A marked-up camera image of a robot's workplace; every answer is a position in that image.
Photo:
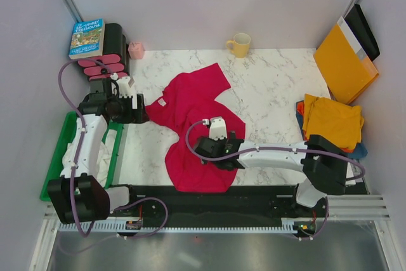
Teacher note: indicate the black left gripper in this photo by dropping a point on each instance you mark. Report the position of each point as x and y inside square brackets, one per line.
[138, 115]

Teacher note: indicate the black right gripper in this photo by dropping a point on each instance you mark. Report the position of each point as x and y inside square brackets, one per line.
[223, 141]

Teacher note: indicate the crimson red t-shirt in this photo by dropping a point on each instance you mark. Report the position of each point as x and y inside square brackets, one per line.
[188, 98]

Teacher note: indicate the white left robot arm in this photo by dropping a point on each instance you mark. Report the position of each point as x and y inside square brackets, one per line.
[77, 195]

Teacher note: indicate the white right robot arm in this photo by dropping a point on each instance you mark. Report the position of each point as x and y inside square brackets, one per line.
[323, 164]

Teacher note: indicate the black pink drawer organizer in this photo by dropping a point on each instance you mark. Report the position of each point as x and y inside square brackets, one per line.
[115, 55]

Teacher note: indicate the small pink box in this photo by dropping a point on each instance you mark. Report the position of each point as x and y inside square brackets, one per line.
[136, 50]

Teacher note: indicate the white crumpled t-shirt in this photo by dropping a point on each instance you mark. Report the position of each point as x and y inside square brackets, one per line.
[91, 151]

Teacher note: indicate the yellow ceramic mug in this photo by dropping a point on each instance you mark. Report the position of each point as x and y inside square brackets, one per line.
[239, 45]

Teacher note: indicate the blue treehouse paperback book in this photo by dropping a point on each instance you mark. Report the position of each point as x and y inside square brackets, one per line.
[87, 39]

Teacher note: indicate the green plastic tray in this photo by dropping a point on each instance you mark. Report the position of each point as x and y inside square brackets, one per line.
[57, 156]

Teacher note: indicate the folded blue t-shirt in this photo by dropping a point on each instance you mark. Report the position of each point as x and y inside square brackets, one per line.
[360, 150]

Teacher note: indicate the orange padded envelope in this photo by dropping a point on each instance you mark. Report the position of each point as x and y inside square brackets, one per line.
[344, 64]

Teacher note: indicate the black folder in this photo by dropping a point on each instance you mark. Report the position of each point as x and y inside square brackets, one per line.
[359, 26]

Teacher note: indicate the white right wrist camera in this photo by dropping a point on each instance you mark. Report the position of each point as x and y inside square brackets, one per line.
[217, 128]

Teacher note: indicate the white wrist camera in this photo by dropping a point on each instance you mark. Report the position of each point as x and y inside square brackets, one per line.
[217, 128]
[125, 84]

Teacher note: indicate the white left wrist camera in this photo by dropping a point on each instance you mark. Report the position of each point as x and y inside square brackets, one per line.
[125, 84]

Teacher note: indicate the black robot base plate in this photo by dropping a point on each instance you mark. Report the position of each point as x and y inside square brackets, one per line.
[247, 206]

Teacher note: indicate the white slotted cable duct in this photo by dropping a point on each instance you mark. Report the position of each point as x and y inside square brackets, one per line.
[115, 225]

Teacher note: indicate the aluminium frame rail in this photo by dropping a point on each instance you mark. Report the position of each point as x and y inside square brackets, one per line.
[357, 208]

